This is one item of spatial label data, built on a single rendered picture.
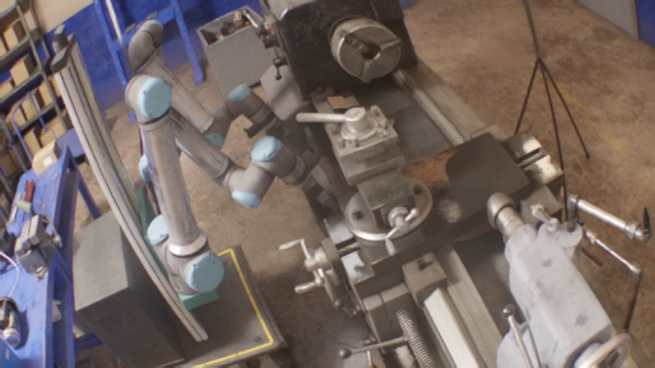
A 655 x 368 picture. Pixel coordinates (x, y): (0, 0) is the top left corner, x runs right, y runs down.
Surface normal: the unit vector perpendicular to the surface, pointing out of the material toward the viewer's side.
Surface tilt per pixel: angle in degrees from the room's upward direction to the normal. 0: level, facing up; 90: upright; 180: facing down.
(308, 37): 90
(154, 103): 82
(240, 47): 90
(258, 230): 0
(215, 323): 0
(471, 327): 0
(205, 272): 95
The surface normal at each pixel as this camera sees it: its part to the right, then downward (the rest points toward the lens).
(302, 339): -0.28, -0.74
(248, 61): 0.37, 0.51
